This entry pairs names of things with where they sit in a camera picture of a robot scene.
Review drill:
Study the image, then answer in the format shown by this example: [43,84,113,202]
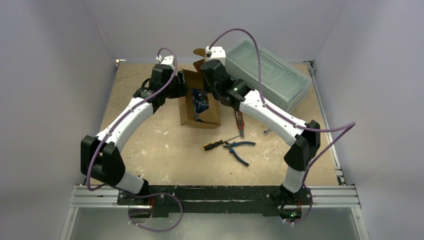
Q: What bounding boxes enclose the aluminium front frame rail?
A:
[60,185,370,240]

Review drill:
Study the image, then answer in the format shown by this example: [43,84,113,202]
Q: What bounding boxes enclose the red utility knife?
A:
[234,110,245,138]

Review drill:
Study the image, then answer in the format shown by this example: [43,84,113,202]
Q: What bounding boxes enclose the silver wrench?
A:
[262,128,272,136]

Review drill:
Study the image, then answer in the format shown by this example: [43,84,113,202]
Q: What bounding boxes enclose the yellow black screwdriver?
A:
[203,135,240,151]

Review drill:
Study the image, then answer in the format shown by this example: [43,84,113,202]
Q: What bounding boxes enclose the blue packaged item in box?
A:
[191,88,209,123]

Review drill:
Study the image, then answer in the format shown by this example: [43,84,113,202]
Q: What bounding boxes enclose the blue handled pliers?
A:
[223,141,257,167]

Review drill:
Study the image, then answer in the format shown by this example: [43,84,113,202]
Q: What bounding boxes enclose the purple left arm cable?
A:
[85,47,184,233]

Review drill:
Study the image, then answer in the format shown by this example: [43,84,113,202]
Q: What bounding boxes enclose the translucent green plastic toolbox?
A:
[225,39,312,113]

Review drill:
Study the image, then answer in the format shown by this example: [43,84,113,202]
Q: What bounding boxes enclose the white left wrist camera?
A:
[156,55,175,70]

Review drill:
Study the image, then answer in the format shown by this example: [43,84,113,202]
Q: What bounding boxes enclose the brown cardboard express box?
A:
[178,48,221,129]

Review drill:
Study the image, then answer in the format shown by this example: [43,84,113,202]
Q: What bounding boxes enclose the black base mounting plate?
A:
[117,185,312,219]

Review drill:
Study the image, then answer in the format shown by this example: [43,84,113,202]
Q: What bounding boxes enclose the aluminium frame rail right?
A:
[303,60,347,186]

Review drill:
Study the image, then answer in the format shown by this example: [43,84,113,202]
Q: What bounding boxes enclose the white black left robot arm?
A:
[80,63,188,205]

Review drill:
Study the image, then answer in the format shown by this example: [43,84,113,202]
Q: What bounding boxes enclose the aluminium frame rail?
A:
[303,60,347,186]
[60,185,370,240]

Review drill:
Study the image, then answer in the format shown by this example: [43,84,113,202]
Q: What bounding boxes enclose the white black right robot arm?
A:
[199,59,321,204]

